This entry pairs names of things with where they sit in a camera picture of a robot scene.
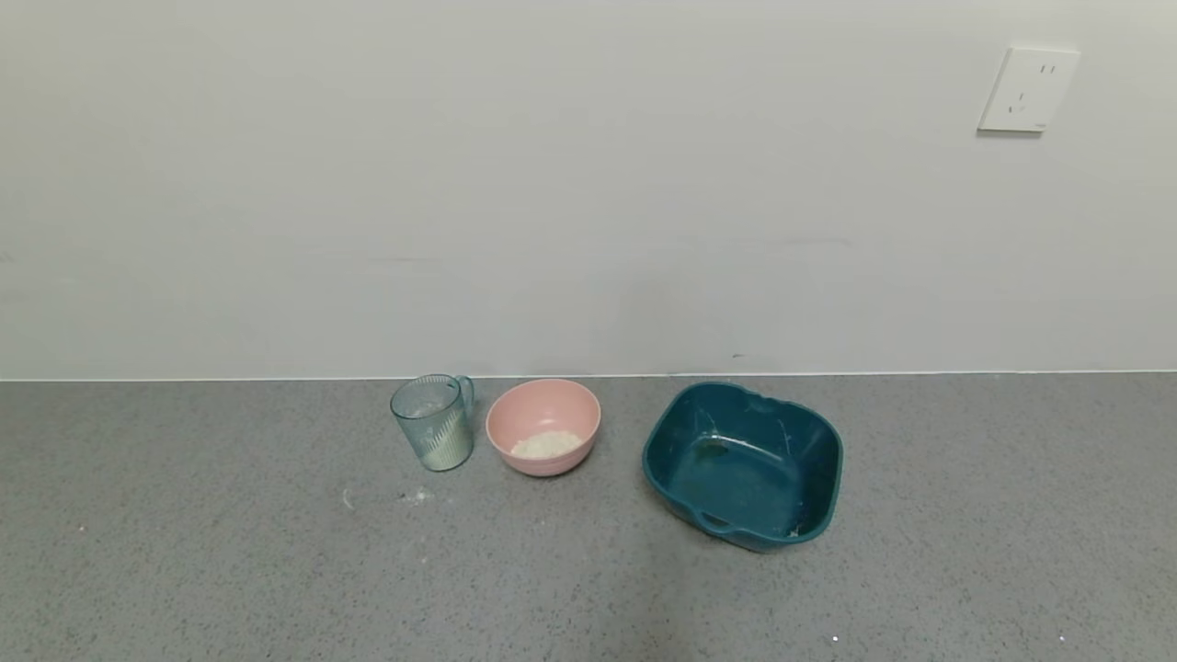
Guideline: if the white powder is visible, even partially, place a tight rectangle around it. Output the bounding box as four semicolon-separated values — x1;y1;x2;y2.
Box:
510;430;585;460

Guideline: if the ribbed translucent teal cup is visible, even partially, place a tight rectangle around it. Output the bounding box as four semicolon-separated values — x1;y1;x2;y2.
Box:
389;373;476;473

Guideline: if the pink plastic bowl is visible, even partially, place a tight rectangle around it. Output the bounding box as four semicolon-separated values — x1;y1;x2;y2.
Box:
486;378;602;478

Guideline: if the dark teal square tray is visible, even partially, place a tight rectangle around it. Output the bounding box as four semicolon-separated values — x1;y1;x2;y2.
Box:
641;381;845;554

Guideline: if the white wall socket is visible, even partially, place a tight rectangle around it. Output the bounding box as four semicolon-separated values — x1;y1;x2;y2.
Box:
977;46;1081;135

